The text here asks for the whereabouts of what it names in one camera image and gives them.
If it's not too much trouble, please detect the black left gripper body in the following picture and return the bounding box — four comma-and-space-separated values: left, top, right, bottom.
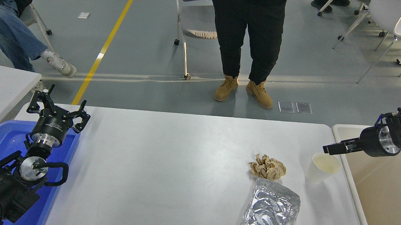
31, 111, 73, 143

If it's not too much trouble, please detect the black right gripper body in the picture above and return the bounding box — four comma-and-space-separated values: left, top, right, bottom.
358, 125, 390, 158

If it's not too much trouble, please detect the white paper cup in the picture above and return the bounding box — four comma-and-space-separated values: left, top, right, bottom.
304, 151, 342, 186

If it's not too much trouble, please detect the tan paper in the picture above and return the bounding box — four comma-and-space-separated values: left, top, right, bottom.
247, 153, 287, 182

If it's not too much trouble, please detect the foil tray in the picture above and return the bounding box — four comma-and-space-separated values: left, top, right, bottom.
236, 176, 302, 225

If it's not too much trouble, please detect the blue plastic tray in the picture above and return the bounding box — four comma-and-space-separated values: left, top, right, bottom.
0, 119, 82, 225

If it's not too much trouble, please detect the white side table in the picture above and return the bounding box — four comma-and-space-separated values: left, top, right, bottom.
0, 63, 43, 145

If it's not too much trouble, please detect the clear floor plate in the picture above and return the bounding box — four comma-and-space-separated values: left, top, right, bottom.
278, 101, 295, 114
295, 102, 312, 115

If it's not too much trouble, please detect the large pale plastic bin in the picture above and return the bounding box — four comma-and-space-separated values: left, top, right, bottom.
326, 123, 401, 225

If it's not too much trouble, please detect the seated person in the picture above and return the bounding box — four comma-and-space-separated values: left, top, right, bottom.
0, 0, 82, 95

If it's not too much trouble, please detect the white plastic chair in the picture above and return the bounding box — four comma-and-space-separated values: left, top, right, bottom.
357, 0, 401, 87

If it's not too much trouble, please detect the person in dark shoes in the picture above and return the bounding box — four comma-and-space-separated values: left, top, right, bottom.
310, 0, 351, 14

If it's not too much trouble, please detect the standing person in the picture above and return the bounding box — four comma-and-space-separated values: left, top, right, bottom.
203, 0, 287, 110

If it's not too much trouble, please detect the grey padded rolling chair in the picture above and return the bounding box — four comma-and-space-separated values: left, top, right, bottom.
163, 0, 222, 82

